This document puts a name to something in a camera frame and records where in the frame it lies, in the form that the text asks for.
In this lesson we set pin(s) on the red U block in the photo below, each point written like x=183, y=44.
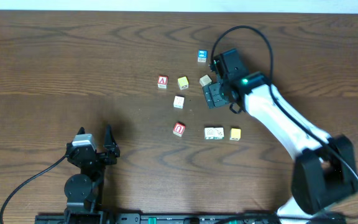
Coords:
x=179, y=129

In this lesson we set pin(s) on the yellow block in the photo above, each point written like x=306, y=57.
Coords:
x=219, y=133
x=235, y=134
x=183, y=83

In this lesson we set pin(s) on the blue letter block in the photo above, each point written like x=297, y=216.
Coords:
x=202, y=56

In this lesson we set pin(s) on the white green block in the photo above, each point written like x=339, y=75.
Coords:
x=205, y=80

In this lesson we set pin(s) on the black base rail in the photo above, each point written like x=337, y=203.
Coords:
x=135, y=218

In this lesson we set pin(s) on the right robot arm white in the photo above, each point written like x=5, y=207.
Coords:
x=324, y=170

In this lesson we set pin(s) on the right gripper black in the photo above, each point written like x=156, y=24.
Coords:
x=212, y=95

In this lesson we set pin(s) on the red A block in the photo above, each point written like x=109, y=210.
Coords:
x=162, y=82

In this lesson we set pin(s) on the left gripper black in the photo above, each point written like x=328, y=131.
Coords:
x=98, y=156

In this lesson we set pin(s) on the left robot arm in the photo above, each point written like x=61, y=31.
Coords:
x=84, y=191

